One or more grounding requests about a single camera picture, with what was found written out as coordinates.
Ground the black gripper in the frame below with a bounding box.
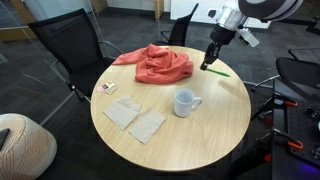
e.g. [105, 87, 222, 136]
[200, 42, 220, 71]

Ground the green pen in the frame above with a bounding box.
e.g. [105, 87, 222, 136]
[205, 68, 231, 77]

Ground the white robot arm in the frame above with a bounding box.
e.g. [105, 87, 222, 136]
[200, 0, 304, 71]

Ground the white ceramic mug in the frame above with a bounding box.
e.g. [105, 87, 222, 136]
[174, 89, 202, 117]

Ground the black office chair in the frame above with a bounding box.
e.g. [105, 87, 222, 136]
[153, 3, 199, 46]

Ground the salmon red cloth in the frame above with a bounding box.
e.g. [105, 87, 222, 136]
[114, 44, 194, 85]

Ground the round wooden table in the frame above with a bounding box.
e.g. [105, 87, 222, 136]
[91, 46, 251, 172]

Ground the far black orange clamp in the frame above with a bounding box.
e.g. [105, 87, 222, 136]
[251, 92, 298, 120]

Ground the black orange clamp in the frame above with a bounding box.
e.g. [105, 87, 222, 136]
[259, 128, 304, 150]
[251, 92, 298, 120]

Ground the right brown paper napkin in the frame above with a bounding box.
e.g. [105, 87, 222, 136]
[129, 109, 166, 144]

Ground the brown paper napkin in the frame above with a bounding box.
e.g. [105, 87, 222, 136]
[103, 95, 141, 130]
[129, 109, 166, 144]

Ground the left brown paper napkin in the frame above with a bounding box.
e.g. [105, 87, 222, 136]
[103, 95, 141, 130]

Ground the black chair at right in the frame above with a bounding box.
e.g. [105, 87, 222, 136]
[251, 48, 320, 92]

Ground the black perforated mounting board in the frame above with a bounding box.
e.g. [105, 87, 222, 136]
[287, 106, 320, 166]

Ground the near black orange clamp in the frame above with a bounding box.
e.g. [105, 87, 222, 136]
[259, 128, 304, 150]

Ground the large black mesh chair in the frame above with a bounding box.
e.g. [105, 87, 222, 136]
[28, 9, 123, 101]

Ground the white woven pouf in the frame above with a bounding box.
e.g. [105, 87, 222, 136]
[0, 113, 57, 180]

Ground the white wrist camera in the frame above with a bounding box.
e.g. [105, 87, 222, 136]
[237, 28, 259, 47]

